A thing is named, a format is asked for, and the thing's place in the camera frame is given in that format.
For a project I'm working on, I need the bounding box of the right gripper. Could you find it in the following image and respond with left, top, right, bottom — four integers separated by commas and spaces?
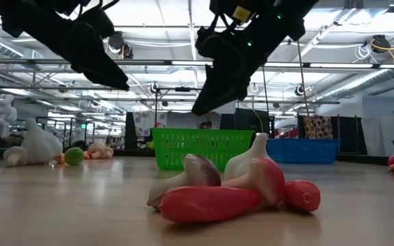
192, 0, 299, 116

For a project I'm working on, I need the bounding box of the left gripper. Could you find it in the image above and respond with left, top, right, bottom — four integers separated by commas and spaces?
12, 0, 131, 92

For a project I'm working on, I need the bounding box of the small white toy garlic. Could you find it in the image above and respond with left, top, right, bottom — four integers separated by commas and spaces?
223, 133, 270, 182

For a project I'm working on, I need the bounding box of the green cap toy mushroom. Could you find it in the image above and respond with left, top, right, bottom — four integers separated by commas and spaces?
64, 147, 85, 167

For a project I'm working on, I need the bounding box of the large white toy garlic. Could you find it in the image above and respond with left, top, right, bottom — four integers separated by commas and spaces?
21, 118, 64, 165

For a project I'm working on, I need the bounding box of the large red toy pepper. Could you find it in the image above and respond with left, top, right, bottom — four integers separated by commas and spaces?
158, 186, 263, 225

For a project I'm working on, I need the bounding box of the white toy mushroom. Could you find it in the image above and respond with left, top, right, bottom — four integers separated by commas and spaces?
2, 146, 29, 167

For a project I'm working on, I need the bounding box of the green plastic basket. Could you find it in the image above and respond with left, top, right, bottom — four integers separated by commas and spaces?
150, 128, 255, 172

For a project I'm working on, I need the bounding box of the wooden pole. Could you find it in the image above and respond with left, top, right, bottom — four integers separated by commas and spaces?
295, 40, 311, 118

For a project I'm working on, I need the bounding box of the floral white cloth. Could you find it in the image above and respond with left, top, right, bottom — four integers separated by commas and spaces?
133, 111, 168, 137

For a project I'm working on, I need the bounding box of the pink toy mushroom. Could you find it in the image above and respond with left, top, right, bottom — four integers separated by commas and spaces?
87, 141, 115, 160

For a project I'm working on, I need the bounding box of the brown streaked cap toy mushroom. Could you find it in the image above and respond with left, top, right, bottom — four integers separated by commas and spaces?
146, 153, 222, 209

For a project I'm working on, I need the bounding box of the brown patterned cloth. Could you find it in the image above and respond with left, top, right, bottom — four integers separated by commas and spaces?
302, 115, 334, 140

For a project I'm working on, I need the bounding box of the blue plastic basket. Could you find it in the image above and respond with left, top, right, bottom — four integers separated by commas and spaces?
265, 138, 341, 165

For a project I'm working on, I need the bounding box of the white hanging sheet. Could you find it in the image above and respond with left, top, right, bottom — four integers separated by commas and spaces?
360, 115, 394, 157

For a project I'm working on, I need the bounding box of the black ceiling cable reel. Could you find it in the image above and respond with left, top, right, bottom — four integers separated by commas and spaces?
113, 31, 135, 59

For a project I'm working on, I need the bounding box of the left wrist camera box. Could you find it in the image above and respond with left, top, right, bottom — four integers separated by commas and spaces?
77, 5, 116, 39

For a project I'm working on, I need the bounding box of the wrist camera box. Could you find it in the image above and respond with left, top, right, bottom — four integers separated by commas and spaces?
77, 5, 116, 39
195, 25, 227, 59

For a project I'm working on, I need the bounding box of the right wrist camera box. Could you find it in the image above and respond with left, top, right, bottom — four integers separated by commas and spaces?
195, 25, 227, 59

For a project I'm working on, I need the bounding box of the black frame stand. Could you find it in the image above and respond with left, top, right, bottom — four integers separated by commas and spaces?
153, 86, 201, 137

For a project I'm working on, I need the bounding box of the cable reel with yellow cable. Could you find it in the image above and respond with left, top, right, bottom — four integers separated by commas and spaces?
363, 32, 394, 64

